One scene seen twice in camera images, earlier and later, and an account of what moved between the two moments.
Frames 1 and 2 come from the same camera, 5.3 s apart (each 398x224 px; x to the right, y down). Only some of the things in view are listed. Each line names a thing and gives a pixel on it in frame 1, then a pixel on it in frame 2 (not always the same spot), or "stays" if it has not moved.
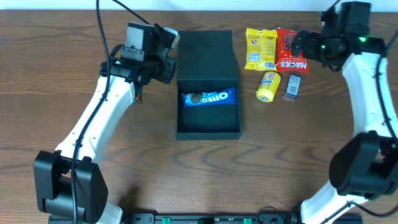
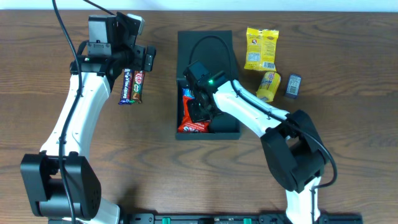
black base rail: x=173 y=218 stays
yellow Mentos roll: x=268 y=86 stays
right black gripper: x=297 y=43 → x=200 y=107
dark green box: x=207 y=61 stays
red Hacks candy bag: x=285 y=62 → x=188 y=125
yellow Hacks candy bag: x=261 y=49 stays
